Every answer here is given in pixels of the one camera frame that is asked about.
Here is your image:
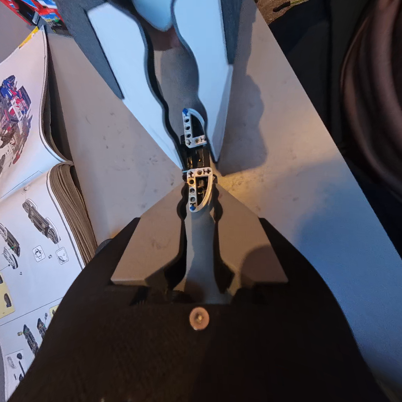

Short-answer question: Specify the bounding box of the white curved toy panel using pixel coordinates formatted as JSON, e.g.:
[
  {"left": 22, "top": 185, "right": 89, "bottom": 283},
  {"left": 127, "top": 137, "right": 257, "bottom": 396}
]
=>
[
  {"left": 182, "top": 108, "right": 208, "bottom": 148},
  {"left": 186, "top": 167, "right": 214, "bottom": 214}
]

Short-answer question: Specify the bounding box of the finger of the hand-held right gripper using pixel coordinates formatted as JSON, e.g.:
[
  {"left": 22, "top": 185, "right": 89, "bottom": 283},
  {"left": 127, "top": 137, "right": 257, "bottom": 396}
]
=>
[
  {"left": 172, "top": 0, "right": 234, "bottom": 163},
  {"left": 87, "top": 6, "right": 185, "bottom": 170}
]

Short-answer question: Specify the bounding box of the open instruction booklet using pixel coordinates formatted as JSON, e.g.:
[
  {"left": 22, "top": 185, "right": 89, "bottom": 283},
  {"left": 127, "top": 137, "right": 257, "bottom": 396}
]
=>
[{"left": 0, "top": 27, "right": 98, "bottom": 400}]

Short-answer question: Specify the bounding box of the grey desk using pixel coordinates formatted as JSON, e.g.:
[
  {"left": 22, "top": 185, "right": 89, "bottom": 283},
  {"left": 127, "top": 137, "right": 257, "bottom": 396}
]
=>
[{"left": 0, "top": 0, "right": 402, "bottom": 399}]

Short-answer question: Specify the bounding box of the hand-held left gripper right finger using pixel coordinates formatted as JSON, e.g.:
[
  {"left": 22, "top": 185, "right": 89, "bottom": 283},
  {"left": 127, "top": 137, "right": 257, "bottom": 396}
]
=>
[{"left": 213, "top": 185, "right": 289, "bottom": 296}]

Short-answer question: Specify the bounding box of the thin yellow green stick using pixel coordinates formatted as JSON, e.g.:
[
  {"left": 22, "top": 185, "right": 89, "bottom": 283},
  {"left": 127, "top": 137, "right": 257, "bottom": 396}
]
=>
[{"left": 273, "top": 1, "right": 302, "bottom": 13}]

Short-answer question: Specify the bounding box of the person's right hand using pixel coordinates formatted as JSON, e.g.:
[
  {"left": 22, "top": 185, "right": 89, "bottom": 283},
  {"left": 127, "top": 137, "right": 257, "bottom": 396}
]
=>
[{"left": 153, "top": 27, "right": 182, "bottom": 51}]

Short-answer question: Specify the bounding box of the person's brown shirt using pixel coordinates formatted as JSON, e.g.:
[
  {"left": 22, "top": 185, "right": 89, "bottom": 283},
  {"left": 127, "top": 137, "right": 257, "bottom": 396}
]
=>
[{"left": 341, "top": 0, "right": 402, "bottom": 190}]

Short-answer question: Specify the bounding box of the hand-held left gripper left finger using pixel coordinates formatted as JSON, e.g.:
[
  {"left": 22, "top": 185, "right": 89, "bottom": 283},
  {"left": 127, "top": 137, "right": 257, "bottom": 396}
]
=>
[{"left": 111, "top": 184, "right": 189, "bottom": 291}]

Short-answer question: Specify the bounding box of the black patterned toy beam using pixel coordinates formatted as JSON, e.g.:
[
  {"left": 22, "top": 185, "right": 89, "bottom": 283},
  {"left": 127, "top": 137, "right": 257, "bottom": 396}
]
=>
[{"left": 180, "top": 133, "right": 218, "bottom": 183}]

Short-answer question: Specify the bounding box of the red toy car model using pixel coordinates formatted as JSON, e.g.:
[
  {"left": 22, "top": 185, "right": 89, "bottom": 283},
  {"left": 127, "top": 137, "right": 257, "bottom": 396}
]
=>
[{"left": 9, "top": 0, "right": 68, "bottom": 32}]

